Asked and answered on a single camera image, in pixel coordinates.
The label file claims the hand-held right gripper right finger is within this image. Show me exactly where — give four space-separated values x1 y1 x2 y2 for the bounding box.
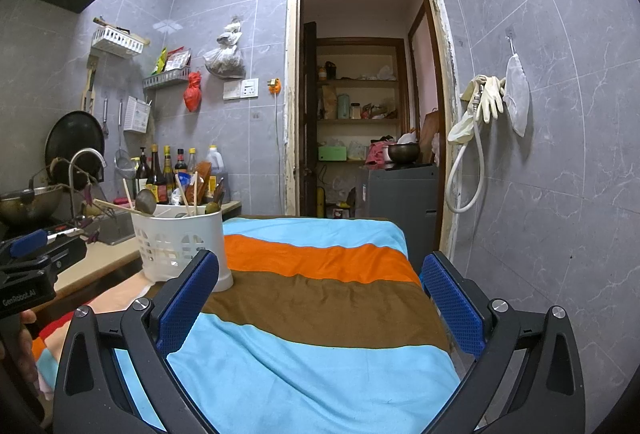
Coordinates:
421 251 587 434

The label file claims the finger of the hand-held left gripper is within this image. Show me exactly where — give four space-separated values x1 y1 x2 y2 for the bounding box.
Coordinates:
30 238 88 275
0 229 50 259

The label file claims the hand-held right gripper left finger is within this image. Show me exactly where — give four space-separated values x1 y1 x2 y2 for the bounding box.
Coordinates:
52 250 221 434

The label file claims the white plastic utensil holder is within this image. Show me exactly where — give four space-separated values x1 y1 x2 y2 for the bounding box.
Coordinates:
131 204 235 293

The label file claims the large steel spoon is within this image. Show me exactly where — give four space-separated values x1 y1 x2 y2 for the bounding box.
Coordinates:
135 188 157 215

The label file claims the person's left hand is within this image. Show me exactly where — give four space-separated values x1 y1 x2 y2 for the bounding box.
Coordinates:
0 310 41 396

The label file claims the metal wok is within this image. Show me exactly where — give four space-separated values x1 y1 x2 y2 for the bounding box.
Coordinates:
0 186 66 227

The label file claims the steel sink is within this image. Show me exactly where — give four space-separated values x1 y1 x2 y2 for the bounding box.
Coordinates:
82 209 138 247

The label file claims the steel faucet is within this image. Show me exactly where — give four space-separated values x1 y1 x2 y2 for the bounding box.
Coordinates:
67 148 108 209

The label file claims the black frying pan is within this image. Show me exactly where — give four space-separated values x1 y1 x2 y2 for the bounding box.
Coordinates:
44 110 107 185

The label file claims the grey cabinet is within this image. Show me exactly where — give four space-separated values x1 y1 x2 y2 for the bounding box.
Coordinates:
357 164 438 259

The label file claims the striped blue orange blanket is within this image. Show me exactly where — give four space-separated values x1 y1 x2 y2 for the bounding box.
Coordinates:
30 214 466 434

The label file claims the clear oil jug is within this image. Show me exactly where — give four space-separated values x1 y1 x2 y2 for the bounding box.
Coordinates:
205 145 228 195

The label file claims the dark metal bowl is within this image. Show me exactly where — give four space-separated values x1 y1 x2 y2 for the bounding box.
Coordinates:
387 143 421 165

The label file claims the pink cloth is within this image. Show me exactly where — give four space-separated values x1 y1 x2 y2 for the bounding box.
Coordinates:
365 139 396 166

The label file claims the brown wooden board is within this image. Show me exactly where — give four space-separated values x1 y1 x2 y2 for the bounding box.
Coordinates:
419 111 441 165

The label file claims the hanging wooden board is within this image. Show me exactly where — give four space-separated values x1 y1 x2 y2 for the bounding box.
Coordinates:
81 54 99 115

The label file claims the cream rubber glove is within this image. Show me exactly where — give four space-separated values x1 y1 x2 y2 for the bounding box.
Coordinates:
446 108 476 145
460 74 507 123

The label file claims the wooden shelf unit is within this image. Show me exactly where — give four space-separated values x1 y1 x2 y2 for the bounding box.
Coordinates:
315 36 407 165

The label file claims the red plastic bag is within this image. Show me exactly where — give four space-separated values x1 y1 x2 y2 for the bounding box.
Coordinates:
183 71 203 113

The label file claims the white mesh bag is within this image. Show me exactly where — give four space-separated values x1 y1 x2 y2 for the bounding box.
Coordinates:
502 54 531 138

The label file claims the red white packet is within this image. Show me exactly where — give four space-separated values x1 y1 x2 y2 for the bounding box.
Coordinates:
167 46 192 72

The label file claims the clear plastic bag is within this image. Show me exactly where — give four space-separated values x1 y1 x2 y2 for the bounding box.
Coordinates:
202 16 247 79

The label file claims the hanging wire strainer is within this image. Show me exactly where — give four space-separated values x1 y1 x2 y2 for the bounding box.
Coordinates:
114 98 137 179

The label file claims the white shower hose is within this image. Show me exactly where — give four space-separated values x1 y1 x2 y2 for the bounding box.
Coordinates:
445 108 487 215

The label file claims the white wall box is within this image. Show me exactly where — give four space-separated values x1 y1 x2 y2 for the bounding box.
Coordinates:
123 95 152 135

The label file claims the grey wall shelf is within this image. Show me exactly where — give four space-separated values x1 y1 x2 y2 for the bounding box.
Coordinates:
142 68 193 90

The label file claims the white wall basket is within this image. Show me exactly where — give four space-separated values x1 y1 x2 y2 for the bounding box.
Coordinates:
91 26 146 59

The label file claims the white wall switch socket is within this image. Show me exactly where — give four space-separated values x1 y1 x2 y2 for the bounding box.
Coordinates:
222 78 260 101

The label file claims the cream door frame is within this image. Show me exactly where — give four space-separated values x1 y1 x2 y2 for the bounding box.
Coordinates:
286 0 461 259

